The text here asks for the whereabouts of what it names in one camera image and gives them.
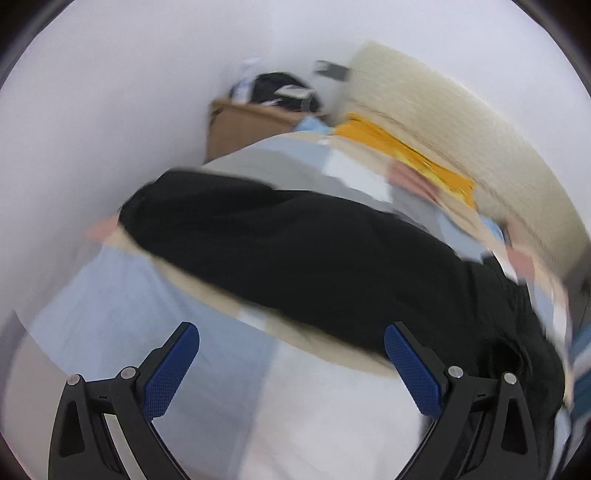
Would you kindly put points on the yellow cloth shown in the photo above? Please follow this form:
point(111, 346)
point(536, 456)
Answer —
point(406, 154)

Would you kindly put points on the dark wall switch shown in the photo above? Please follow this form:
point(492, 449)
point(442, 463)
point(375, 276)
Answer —
point(331, 70)

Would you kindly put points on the wooden nightstand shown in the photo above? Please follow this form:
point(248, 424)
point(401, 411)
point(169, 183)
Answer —
point(240, 127)

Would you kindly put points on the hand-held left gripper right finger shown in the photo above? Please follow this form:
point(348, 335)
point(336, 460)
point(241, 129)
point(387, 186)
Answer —
point(413, 369)

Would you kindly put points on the black garment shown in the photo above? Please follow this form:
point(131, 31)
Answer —
point(323, 258)

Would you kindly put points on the cream padded headboard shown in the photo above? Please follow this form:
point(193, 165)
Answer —
point(475, 138)

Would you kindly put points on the black bag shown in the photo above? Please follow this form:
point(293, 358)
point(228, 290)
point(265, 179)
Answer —
point(281, 92)

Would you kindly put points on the patchwork bed sheet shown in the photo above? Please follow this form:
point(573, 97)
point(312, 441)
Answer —
point(221, 369)

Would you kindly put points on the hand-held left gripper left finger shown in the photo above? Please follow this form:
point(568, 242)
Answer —
point(168, 369)

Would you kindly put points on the white bottle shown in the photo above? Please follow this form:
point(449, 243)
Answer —
point(243, 81)

